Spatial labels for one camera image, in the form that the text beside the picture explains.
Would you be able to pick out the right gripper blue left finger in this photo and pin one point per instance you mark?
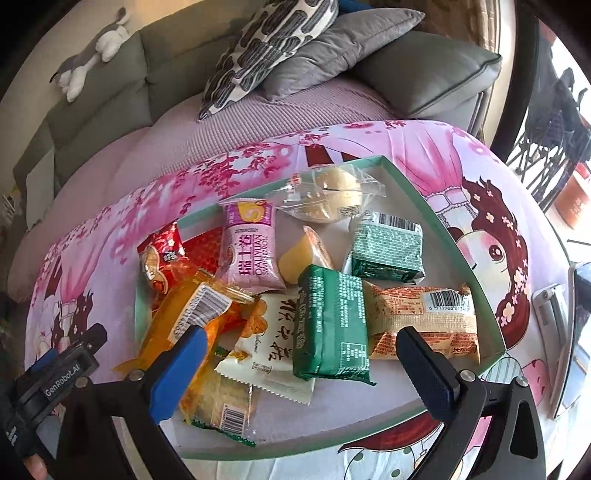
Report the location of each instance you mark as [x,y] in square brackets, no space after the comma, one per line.
[170,374]

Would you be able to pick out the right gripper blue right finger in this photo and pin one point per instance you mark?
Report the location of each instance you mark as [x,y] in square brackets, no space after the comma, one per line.
[433,376]

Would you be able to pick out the orange jelly packet with barcode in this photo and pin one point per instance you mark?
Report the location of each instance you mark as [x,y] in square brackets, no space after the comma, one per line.
[199,300]

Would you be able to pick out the red cartoon snack packet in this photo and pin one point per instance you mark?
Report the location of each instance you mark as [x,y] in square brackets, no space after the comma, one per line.
[163,261]

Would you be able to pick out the green snack box packet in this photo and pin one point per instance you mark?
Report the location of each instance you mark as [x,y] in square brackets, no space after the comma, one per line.
[331,339]

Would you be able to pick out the clear packet steamed cake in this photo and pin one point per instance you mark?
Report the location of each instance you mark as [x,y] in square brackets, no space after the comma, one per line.
[327,194]

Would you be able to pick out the person's left hand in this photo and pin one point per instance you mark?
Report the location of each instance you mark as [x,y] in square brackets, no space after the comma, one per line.
[36,467]

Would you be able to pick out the clear packet green-edged biscuit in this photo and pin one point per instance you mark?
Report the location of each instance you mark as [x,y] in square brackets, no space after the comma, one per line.
[215,402]

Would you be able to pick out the orange beige cake packet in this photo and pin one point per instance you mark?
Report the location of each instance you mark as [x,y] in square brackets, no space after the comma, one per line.
[445,318]

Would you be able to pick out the white yellow snack packet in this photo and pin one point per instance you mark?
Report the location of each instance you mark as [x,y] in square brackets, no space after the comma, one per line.
[263,354]

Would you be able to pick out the red patterned snack packet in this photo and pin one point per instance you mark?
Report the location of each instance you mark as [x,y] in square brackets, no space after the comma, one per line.
[204,249]

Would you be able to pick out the pink Swiss roll packet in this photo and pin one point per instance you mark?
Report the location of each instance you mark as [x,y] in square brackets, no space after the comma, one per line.
[248,246]

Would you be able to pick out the silver white device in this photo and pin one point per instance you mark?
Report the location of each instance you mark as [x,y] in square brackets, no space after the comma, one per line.
[563,315]

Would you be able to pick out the dark green foil snack packet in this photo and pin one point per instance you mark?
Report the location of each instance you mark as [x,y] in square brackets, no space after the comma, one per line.
[385,247]

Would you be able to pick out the pink cartoon printed cloth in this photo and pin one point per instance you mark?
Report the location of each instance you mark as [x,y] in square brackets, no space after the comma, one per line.
[86,246]

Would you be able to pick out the teal-rimmed white tray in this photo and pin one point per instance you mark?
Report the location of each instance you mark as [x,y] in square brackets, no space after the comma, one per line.
[345,411]

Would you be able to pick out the pale yellow wedge snack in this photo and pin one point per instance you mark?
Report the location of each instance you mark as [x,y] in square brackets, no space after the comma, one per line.
[309,250]

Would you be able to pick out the grey paper sheet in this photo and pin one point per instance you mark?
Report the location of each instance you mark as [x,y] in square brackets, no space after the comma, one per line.
[40,189]

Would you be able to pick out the pink knitted sofa cover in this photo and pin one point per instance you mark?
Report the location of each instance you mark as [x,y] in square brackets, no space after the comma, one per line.
[177,140]

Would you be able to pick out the grey sofa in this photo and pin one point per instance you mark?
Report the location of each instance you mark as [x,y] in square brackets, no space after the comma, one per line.
[421,75]

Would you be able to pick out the grey white plush cat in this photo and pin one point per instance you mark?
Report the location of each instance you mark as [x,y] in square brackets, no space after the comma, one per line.
[71,74]

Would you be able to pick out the black white patterned pillow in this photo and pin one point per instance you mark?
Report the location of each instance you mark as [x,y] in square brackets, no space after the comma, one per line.
[275,33]

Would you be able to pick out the grey cushion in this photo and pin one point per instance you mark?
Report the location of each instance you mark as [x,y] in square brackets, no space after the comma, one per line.
[350,39]

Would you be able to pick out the beige patterned curtain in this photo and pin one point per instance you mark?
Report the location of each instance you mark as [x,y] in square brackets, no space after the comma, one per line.
[491,24]

